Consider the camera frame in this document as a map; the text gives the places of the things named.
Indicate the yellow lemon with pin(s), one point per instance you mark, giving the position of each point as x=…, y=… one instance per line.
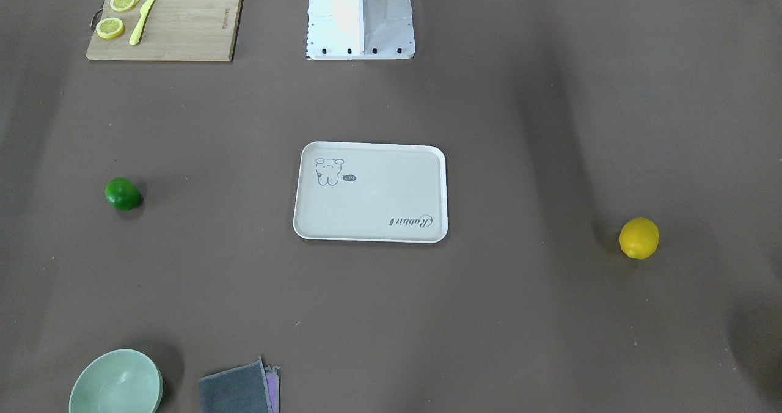
x=639, y=238

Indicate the white rabbit tray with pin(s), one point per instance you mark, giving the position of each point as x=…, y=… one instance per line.
x=350, y=191

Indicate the purple cloth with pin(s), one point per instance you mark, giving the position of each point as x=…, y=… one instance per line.
x=273, y=384

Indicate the grey folded cloth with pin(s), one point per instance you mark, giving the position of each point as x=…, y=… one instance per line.
x=240, y=389

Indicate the wooden cutting board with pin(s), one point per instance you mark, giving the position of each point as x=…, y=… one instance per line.
x=175, y=31

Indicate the green lime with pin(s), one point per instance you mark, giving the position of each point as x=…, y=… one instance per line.
x=122, y=194

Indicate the yellow plastic knife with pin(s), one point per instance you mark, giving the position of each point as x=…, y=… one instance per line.
x=138, y=30

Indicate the lemon slice lower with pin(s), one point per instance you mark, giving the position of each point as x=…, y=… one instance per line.
x=109, y=28

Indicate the lemon slice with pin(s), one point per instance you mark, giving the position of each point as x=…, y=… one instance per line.
x=122, y=5
x=109, y=28

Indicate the lemon slice upper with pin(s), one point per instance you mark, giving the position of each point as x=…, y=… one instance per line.
x=122, y=5

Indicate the mint green bowl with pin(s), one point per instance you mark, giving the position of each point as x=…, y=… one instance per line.
x=118, y=381

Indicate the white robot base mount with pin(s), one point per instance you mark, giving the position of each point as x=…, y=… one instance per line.
x=360, y=30

